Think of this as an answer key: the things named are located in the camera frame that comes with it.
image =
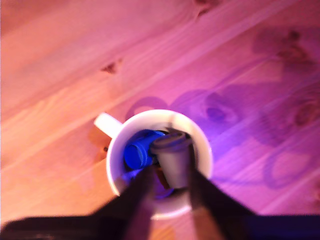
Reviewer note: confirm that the blue coffee capsule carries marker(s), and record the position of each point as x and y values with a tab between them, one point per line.
136	152

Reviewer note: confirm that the dark grey coffee capsule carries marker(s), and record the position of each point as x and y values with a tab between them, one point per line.
173	162

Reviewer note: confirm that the red coffee mug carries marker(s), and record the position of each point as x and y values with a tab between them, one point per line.
117	150

